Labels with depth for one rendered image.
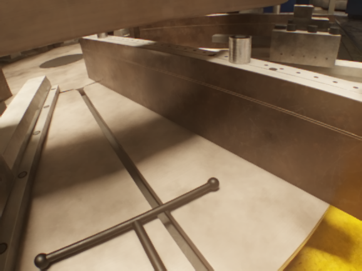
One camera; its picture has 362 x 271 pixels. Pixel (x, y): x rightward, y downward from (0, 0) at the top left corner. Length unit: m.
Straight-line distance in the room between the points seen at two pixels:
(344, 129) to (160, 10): 0.63
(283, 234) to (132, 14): 0.78
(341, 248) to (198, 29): 2.31
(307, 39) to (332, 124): 1.05
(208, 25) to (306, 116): 2.07
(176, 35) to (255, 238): 2.32
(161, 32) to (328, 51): 1.72
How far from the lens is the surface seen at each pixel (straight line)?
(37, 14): 0.66
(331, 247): 1.20
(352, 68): 1.91
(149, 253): 0.68
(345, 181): 0.83
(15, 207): 0.96
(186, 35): 2.69
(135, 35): 3.61
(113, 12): 0.68
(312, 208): 0.87
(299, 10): 1.81
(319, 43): 1.73
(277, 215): 0.81
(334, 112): 0.73
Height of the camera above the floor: 0.94
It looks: 32 degrees down
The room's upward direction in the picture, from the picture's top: 6 degrees counter-clockwise
